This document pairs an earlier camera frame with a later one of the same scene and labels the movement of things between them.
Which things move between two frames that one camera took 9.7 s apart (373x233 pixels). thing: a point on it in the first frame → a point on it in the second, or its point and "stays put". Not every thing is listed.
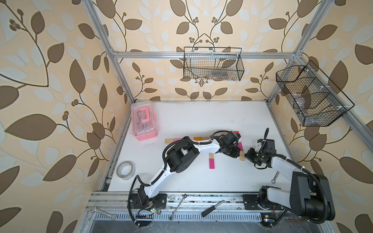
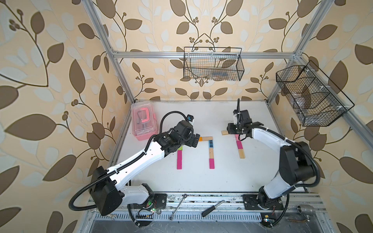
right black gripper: x=248 y=155 → x=230 y=128
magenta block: x=211 y=163 stays put
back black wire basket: x=220 y=63 stays put
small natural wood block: x=242 y=156 stays put
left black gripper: x=236 y=154 → x=191 y=137
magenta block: x=240 y=145 stays put
